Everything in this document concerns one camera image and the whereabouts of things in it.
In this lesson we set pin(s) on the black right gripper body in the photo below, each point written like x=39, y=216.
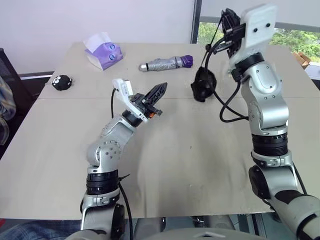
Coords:
x=235, y=40

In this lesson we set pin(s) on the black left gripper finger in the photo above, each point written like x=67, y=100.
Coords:
x=158, y=97
x=156, y=89

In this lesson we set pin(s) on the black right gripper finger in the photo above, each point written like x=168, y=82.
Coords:
x=235, y=18
x=226, y=20

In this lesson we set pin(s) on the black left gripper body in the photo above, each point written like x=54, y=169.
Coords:
x=143, y=103

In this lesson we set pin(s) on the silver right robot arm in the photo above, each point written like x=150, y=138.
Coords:
x=267, y=107

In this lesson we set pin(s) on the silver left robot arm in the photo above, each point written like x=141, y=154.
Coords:
x=110, y=150

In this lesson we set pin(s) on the purple tissue box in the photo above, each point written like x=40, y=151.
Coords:
x=110, y=56

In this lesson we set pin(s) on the cardboard box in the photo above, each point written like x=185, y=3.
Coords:
x=302, y=60

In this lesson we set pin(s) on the white tissue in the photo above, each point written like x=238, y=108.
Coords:
x=96, y=41

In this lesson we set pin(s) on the black plush toy with eyes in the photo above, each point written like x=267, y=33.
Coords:
x=61, y=82

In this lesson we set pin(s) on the plaid cloth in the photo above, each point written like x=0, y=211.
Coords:
x=3, y=112

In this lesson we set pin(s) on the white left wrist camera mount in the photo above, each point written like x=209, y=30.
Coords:
x=125, y=92

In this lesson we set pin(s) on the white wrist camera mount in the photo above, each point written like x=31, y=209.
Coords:
x=260, y=20
x=125, y=92

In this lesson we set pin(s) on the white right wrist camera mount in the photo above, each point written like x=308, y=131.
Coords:
x=260, y=20

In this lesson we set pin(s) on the dark window frame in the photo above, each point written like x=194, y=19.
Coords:
x=196, y=22

